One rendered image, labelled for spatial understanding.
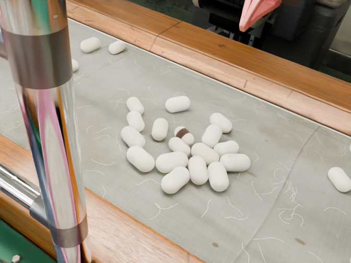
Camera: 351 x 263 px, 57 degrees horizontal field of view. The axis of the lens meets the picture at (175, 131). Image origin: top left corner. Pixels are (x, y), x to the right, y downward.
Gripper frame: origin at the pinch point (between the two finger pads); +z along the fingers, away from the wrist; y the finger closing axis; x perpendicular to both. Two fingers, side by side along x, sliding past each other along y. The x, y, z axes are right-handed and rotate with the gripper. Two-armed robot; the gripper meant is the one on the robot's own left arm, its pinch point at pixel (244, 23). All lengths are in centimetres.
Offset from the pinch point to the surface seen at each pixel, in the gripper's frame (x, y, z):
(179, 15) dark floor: 183, -108, -87
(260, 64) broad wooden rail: 13.1, 1.9, -1.0
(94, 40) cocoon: 5.6, -23.7, 8.5
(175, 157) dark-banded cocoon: -3.9, 1.6, 20.0
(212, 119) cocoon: 2.9, 1.6, 12.8
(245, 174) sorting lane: 0.9, 8.9, 17.7
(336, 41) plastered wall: 174, 7, -103
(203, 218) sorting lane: -4.6, 7.5, 24.2
